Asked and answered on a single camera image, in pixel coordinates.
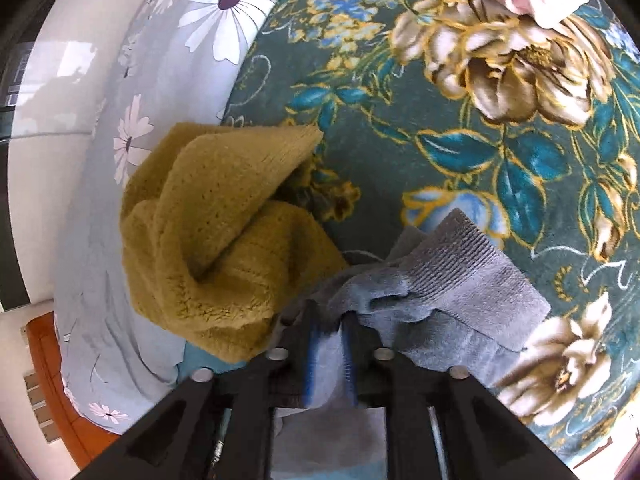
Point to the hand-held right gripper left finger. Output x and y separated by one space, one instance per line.
311 360

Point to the mustard yellow knitted sweater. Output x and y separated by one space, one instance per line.
210 240

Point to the grey daisy print bedsheet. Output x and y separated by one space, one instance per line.
150 110

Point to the green floral blanket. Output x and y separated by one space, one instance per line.
425 125

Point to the brown wooden furniture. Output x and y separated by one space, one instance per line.
55 380

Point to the grey knitted garment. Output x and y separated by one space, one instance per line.
465 285

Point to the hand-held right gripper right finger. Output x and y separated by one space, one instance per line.
350 360

